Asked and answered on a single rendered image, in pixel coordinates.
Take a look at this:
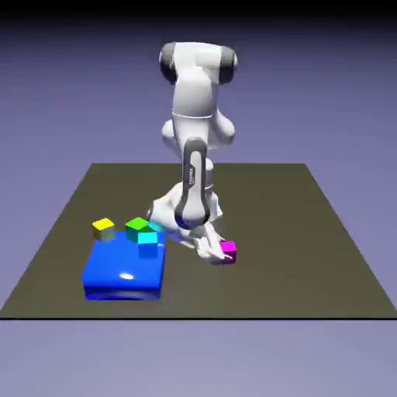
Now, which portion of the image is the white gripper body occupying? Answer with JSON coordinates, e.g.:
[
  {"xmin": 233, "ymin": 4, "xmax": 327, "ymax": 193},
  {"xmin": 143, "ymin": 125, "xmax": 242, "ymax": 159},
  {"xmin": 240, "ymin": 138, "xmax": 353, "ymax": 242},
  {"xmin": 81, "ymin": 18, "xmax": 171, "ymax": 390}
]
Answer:
[{"xmin": 195, "ymin": 223, "xmax": 228, "ymax": 267}]

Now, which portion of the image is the small green cube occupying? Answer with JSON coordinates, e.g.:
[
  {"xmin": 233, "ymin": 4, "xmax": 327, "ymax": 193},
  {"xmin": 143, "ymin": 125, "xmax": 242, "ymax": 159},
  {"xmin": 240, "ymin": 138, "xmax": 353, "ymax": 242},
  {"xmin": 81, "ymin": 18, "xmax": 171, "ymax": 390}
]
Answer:
[{"xmin": 124, "ymin": 216, "xmax": 154, "ymax": 243}]

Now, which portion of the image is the small magenta cube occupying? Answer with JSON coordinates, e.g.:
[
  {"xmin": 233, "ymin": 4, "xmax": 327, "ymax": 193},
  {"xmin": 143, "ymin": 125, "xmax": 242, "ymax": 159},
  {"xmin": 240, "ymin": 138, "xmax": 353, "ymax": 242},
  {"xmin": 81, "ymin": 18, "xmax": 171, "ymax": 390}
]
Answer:
[{"xmin": 219, "ymin": 240, "xmax": 238, "ymax": 265}]

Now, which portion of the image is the small cyan cube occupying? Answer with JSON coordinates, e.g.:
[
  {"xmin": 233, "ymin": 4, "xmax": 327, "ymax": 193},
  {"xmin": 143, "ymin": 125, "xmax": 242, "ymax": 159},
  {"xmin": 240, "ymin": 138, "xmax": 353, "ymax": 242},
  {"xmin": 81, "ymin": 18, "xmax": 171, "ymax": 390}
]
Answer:
[{"xmin": 136, "ymin": 231, "xmax": 160, "ymax": 259}]

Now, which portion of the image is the small yellow cube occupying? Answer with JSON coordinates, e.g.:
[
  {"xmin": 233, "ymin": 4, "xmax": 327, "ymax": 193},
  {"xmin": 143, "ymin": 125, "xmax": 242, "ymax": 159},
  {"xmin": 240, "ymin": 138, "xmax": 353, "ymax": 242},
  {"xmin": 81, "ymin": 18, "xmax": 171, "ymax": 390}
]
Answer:
[{"xmin": 91, "ymin": 217, "xmax": 116, "ymax": 243}]

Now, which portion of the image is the large blue box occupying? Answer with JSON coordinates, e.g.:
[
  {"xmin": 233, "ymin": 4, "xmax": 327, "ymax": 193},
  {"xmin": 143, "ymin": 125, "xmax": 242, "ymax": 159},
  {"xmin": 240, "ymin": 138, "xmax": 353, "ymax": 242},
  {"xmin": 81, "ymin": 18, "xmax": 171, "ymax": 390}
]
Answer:
[{"xmin": 81, "ymin": 230, "xmax": 167, "ymax": 302}]

